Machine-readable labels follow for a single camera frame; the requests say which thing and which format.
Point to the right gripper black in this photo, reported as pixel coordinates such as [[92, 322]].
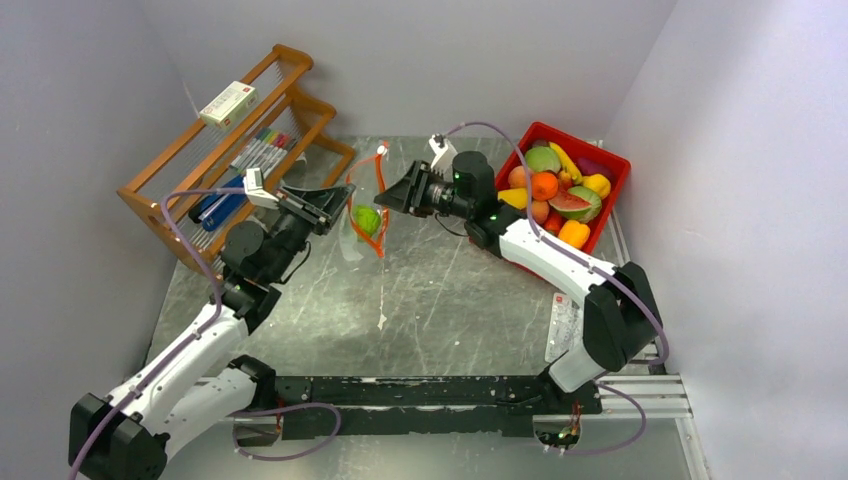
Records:
[[408, 194]]

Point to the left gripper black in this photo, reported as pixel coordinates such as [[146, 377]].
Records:
[[319, 209]]

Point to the green lime toy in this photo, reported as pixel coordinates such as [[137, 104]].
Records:
[[367, 218]]

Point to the clear zip top bag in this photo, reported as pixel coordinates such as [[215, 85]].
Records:
[[368, 177]]

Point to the yellow mango toy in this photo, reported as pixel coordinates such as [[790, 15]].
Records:
[[515, 197]]

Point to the orange fruit toy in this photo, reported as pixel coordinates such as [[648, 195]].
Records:
[[544, 186]]

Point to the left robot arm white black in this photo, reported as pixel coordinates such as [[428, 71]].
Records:
[[136, 429]]

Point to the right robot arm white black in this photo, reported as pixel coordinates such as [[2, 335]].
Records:
[[620, 316]]

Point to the red plastic food bin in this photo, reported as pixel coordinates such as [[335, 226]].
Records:
[[573, 188]]

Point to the bundle of coloured markers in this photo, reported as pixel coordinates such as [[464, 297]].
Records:
[[265, 151]]

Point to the wooden shelf rack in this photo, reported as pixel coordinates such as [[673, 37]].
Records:
[[199, 158]]

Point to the blue stapler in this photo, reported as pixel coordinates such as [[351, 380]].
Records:
[[212, 210]]

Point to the peach toy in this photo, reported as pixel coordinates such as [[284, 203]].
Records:
[[517, 177]]

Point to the white box on top shelf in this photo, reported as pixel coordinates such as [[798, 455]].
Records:
[[230, 106]]

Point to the green cabbage toy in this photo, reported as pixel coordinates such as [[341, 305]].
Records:
[[542, 159]]

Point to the banana toy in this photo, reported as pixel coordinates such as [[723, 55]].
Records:
[[567, 163]]

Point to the orange bell pepper toy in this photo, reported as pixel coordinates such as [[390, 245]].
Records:
[[574, 233]]

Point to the watermelon slice toy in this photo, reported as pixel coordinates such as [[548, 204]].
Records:
[[577, 204]]

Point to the purple eggplant toy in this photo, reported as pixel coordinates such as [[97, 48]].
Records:
[[589, 167]]

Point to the yellow bell pepper toy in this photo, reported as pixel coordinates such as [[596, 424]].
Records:
[[598, 183]]

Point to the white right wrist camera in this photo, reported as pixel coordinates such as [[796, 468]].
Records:
[[444, 153]]

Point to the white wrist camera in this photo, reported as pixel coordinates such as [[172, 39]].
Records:
[[444, 153], [253, 184]]

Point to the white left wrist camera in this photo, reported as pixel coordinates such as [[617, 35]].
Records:
[[253, 184]]

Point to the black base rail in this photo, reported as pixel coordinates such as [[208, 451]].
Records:
[[349, 405]]

